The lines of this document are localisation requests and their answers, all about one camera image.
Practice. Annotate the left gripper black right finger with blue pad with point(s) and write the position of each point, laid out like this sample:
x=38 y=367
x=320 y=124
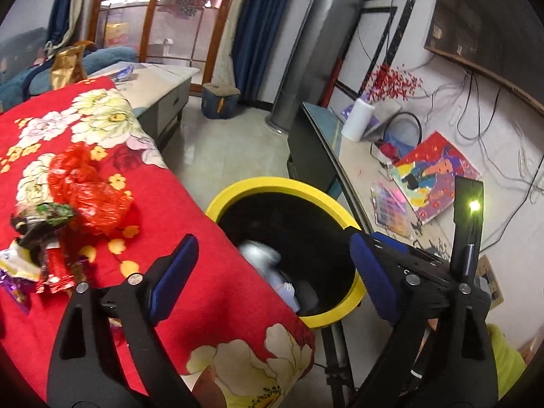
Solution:
x=439 y=353

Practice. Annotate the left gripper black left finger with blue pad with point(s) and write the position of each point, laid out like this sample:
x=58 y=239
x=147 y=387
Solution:
x=85 y=369

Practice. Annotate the white printed plastic bag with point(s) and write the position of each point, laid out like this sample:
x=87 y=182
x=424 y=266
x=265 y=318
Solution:
x=264 y=260

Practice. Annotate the green sleeved right forearm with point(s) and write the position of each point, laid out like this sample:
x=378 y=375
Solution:
x=510 y=365

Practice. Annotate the yellow rimmed black trash bin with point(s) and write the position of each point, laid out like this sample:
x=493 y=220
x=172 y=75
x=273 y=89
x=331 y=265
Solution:
x=310 y=231

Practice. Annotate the pile of snack wrappers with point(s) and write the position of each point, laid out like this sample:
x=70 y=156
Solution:
x=36 y=260

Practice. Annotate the colourful painting canvas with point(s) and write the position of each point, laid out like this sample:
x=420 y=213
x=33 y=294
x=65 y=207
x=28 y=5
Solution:
x=426 y=176

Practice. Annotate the red floral tablecloth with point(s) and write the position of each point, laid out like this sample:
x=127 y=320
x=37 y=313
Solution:
x=229 y=330

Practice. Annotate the dark tv cabinet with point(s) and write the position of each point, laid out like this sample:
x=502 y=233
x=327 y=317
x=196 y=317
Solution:
x=314 y=143

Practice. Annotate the red crumpled plastic bag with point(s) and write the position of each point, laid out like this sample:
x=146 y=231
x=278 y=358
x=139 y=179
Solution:
x=74 y=179

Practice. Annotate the white paper towel roll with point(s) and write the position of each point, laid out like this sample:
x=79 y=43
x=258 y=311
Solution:
x=357 y=121

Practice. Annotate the red berry branch decoration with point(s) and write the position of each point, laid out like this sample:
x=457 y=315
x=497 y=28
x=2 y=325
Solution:
x=387 y=83

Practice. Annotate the grey coffee table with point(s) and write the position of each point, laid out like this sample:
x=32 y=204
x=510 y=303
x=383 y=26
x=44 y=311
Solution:
x=157 y=94

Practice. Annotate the blue storage stool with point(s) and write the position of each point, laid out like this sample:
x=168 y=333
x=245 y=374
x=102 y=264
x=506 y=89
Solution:
x=219 y=101

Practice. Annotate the gold paper bag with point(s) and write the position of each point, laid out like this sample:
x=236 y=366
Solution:
x=68 y=67

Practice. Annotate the silver tower air conditioner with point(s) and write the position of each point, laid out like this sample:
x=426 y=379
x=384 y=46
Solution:
x=325 y=32

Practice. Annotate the blue fabric sofa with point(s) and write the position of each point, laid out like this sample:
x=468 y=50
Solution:
x=27 y=70

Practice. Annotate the blue window curtain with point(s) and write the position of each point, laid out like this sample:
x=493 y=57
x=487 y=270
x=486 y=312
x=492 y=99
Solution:
x=256 y=32

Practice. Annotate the wooden glass sliding door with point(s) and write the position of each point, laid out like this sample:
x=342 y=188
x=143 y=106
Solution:
x=181 y=33

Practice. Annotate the wall mounted television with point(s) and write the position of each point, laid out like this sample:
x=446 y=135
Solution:
x=500 y=39

